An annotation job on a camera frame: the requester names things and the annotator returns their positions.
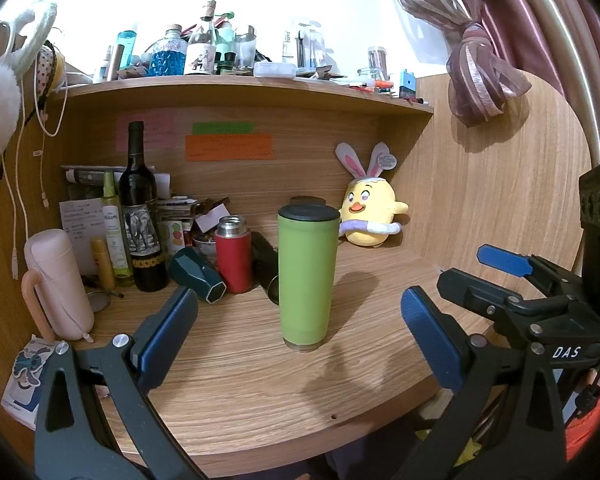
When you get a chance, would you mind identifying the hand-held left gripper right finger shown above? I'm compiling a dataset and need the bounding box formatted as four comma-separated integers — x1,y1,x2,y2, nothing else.
395,286,567,480

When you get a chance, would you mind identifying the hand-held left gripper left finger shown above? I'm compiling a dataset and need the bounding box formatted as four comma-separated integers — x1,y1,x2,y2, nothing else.
34,286,208,480

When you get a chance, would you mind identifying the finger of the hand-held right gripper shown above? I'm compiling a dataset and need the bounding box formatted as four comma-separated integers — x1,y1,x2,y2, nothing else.
476,243,586,306
436,268,600,361

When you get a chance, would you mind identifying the green cup with black lid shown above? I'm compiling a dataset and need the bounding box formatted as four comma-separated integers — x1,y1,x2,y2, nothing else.
277,203,341,352

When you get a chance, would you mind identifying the white cup with coloured dots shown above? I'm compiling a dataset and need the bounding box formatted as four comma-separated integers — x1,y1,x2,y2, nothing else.
159,220,186,257

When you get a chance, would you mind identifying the dark green faceted mug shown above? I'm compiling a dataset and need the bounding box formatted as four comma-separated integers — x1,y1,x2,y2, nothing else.
167,247,228,305

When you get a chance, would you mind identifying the yellow tube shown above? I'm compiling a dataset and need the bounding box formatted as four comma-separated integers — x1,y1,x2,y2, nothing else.
90,237,117,291

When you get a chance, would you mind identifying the small patterned bowl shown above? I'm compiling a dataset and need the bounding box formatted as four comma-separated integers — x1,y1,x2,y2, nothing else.
194,237,218,261

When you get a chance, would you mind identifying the red thermos flask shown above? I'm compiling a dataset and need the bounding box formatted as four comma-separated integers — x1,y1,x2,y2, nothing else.
215,215,253,294

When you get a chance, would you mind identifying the green spray bottle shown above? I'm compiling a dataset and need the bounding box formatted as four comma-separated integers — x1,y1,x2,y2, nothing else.
101,171,133,286

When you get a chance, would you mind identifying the black tumbler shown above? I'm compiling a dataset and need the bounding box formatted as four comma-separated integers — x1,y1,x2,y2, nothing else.
250,231,282,306

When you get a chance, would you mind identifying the white card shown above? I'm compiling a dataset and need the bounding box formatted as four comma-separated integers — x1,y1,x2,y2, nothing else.
195,203,231,233

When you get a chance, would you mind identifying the yellow chick plush toy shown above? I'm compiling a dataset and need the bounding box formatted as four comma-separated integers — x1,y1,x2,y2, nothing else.
335,142,410,248

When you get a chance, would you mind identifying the blue cartoon sticker card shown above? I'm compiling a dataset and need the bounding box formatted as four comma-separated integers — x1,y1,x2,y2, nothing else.
0,335,70,431

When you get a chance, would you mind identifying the dark wine bottle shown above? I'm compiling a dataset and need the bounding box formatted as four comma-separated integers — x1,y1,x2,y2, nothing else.
118,121,170,293

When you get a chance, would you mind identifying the white paper sheet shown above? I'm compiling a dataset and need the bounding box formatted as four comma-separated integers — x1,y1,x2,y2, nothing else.
59,198,106,277

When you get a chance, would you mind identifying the red cloth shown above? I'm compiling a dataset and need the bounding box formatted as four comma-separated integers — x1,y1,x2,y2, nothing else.
564,370,600,461

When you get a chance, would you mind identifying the rolled magazine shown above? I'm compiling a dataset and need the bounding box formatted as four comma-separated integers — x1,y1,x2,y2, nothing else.
61,164,172,188

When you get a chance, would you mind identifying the pink striped curtain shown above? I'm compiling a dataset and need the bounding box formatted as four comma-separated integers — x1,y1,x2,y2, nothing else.
374,0,600,161

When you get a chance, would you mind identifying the orange paper note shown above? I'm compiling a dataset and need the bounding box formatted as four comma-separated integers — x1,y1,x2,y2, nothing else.
185,134,276,162

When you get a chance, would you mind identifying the pink paper note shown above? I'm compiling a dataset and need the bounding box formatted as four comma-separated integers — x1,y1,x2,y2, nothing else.
116,112,178,152

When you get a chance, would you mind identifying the green paper note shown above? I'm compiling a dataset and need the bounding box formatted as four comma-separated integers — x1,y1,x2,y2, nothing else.
191,122,257,135

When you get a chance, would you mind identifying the clear jar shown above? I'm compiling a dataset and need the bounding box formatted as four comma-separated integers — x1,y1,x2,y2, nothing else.
367,46,388,81

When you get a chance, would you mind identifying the wooden shelf board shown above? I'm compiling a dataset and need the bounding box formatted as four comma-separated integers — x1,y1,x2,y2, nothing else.
50,76,435,116

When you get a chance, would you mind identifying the glass bottle with blue beads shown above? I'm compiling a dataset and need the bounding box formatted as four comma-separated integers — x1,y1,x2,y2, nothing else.
150,25,188,77

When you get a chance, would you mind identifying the clear labelled glass bottle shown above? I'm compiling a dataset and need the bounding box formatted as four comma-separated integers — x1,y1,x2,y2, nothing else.
184,1,218,76

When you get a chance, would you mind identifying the white flat box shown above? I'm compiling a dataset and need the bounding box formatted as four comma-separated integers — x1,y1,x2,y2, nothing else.
253,61,296,78

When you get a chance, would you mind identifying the dotted headband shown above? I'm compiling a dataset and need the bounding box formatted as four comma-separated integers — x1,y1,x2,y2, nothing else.
32,44,67,108

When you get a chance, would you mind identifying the clear plastic packaging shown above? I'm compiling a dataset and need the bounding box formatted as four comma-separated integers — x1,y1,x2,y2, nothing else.
281,20,327,72

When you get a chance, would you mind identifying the teal tall bottle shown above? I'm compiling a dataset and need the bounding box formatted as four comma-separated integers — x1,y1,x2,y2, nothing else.
116,30,138,72

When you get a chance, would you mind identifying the green pump bottle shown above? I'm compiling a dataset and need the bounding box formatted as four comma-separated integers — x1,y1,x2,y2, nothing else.
215,11,237,66

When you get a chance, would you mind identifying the pink bottle with handle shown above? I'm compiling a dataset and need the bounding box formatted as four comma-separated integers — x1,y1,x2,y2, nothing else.
21,229,96,343

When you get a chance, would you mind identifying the white cable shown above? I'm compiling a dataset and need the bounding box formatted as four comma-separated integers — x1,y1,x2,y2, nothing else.
2,85,66,281

